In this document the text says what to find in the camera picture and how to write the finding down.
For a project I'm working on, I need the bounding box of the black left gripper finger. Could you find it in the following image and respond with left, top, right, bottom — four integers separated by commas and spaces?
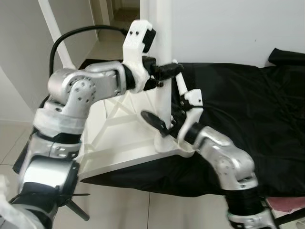
155, 63, 184, 81

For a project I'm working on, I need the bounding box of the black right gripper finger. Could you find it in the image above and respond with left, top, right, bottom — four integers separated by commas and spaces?
142, 111, 170, 136

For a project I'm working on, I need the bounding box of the white plastic table top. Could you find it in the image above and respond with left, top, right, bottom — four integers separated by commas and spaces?
76, 83, 196, 181

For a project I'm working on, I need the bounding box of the black cloth table cover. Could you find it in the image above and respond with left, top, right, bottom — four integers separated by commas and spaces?
14, 48, 305, 197

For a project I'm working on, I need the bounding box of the pink round stool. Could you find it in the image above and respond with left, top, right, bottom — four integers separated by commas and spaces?
267, 197, 305, 213

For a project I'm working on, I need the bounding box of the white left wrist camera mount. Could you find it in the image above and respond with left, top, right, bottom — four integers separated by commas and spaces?
122, 20, 157, 94

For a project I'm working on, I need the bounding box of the white door frame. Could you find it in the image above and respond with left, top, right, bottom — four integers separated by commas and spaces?
98, 0, 115, 25

